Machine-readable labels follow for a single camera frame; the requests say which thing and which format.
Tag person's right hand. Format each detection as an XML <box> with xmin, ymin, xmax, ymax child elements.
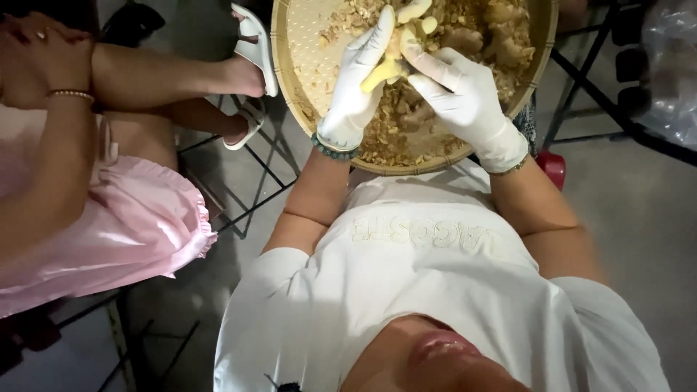
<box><xmin>400</xmin><ymin>36</ymin><xmax>530</xmax><ymax>174</ymax></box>

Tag person's left hand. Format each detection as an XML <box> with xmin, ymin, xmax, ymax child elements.
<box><xmin>317</xmin><ymin>0</ymin><xmax>433</xmax><ymax>154</ymax></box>

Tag peeled yellow ginger root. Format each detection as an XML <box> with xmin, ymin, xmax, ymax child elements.
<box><xmin>359</xmin><ymin>16</ymin><xmax>440</xmax><ymax>94</ymax></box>

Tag round woven bamboo tray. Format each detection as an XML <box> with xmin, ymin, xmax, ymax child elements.
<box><xmin>270</xmin><ymin>0</ymin><xmax>560</xmax><ymax>176</ymax></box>

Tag heap of ginger and peelings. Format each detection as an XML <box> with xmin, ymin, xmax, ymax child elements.
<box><xmin>294</xmin><ymin>0</ymin><xmax>537</xmax><ymax>167</ymax></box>

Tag patterned trousers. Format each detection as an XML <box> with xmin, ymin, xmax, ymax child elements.
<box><xmin>512</xmin><ymin>93</ymin><xmax>540</xmax><ymax>159</ymax></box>

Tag white sandal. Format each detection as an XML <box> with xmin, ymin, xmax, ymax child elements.
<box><xmin>230</xmin><ymin>3</ymin><xmax>280</xmax><ymax>98</ymax></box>
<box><xmin>223</xmin><ymin>97</ymin><xmax>268</xmax><ymax>151</ymax></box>

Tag red plastic stool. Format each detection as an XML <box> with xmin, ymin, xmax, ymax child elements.
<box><xmin>535</xmin><ymin>151</ymin><xmax>567</xmax><ymax>191</ymax></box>

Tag black metal rack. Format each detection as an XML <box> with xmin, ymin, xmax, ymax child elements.
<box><xmin>542</xmin><ymin>0</ymin><xmax>697</xmax><ymax>167</ymax></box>

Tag white t-shirt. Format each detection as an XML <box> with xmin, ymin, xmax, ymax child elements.
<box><xmin>213</xmin><ymin>158</ymin><xmax>672</xmax><ymax>392</ymax></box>

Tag clear plastic bag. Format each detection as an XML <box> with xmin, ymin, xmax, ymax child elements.
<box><xmin>634</xmin><ymin>0</ymin><xmax>697</xmax><ymax>150</ymax></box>

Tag pink satin dress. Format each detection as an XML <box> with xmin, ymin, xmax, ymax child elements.
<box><xmin>0</xmin><ymin>103</ymin><xmax>219</xmax><ymax>319</ymax></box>

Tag thin gold bracelet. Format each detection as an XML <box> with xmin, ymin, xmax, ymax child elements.
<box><xmin>486</xmin><ymin>154</ymin><xmax>530</xmax><ymax>176</ymax></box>

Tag green bead bracelet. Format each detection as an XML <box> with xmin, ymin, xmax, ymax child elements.
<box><xmin>310</xmin><ymin>132</ymin><xmax>361</xmax><ymax>162</ymax></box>

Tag black metal stool frame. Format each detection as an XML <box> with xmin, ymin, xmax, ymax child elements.
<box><xmin>177</xmin><ymin>95</ymin><xmax>297</xmax><ymax>240</ymax></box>

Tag black metal chair frame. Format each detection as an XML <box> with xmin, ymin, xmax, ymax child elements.
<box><xmin>54</xmin><ymin>291</ymin><xmax>202</xmax><ymax>392</ymax></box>

